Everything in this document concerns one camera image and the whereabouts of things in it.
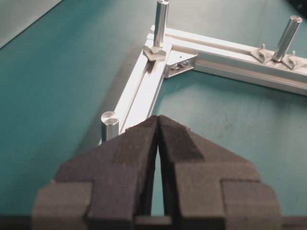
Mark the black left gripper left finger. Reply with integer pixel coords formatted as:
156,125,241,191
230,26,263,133
32,115,158,230

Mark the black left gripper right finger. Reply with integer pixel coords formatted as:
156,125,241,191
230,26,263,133
158,115,283,230

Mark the aluminium pin post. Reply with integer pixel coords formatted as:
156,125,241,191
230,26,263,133
272,15,303,62
153,0,170,48
100,111,119,142

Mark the aluminium extrusion frame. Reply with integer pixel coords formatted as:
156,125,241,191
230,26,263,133
114,29,307,135

